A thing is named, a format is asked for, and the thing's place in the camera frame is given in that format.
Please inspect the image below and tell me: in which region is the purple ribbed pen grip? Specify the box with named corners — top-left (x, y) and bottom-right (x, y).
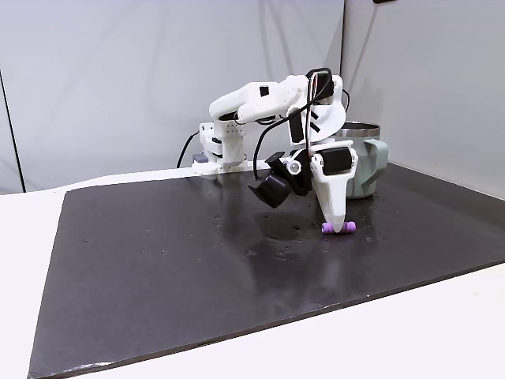
top-left (321, 220), bottom-right (357, 237)

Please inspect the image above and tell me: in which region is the green steel-lined mug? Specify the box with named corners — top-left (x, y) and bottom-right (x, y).
top-left (333, 122), bottom-right (390, 200)

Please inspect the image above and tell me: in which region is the black rubber mat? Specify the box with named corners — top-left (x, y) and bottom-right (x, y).
top-left (27, 161), bottom-right (505, 379)

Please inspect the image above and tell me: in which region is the black webcam with mount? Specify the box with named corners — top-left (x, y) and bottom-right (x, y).
top-left (247, 151), bottom-right (316, 209)

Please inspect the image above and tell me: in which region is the black power cable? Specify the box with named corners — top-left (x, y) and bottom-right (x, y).
top-left (176, 133), bottom-right (200, 169)

